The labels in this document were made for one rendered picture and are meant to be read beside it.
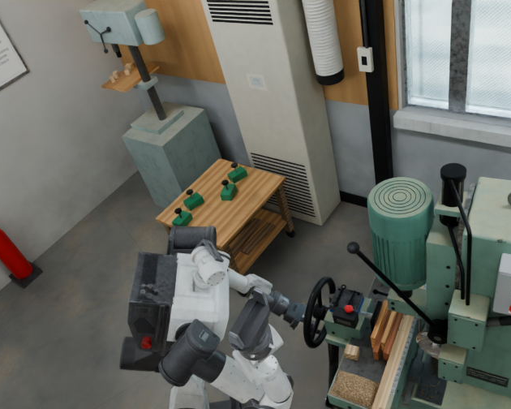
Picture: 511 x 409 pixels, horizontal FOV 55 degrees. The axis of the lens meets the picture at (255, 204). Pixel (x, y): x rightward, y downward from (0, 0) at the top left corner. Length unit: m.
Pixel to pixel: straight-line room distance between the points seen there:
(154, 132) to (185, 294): 2.25
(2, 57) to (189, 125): 1.32
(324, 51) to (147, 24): 1.09
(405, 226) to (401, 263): 0.15
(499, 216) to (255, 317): 0.64
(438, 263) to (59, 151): 3.27
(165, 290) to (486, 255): 0.88
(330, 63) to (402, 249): 1.54
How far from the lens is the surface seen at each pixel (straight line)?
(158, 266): 1.55
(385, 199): 1.38
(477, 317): 1.39
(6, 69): 3.85
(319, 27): 2.66
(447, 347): 1.59
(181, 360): 1.39
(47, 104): 4.03
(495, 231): 1.28
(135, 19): 3.18
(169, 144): 3.49
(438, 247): 1.39
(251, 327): 1.09
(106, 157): 4.40
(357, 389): 1.69
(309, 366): 2.83
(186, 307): 1.46
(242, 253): 3.18
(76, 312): 3.67
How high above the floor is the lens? 2.44
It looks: 40 degrees down
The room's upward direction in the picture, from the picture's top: 18 degrees counter-clockwise
